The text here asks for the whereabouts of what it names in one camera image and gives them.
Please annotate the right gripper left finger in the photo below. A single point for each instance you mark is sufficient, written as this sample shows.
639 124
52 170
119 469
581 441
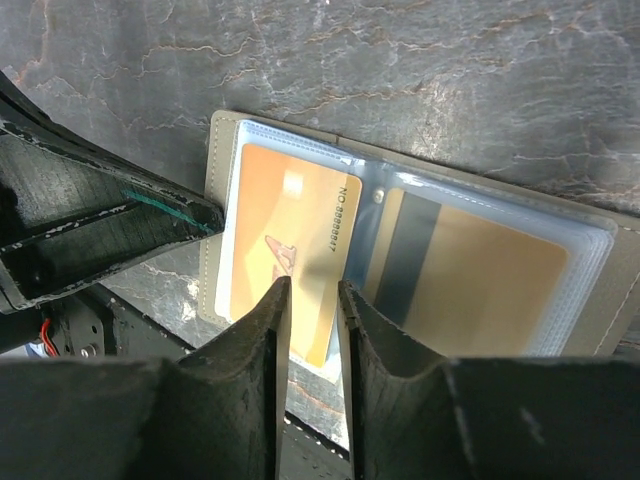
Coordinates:
217 413

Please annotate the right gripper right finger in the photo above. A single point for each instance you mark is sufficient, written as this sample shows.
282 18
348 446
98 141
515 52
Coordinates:
415 414

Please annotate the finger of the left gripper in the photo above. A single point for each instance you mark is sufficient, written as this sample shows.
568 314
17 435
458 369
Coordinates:
73 213

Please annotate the grey card holder wallet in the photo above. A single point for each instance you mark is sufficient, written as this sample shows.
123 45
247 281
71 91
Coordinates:
597 295

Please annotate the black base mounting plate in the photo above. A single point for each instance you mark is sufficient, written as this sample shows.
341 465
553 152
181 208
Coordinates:
96 322

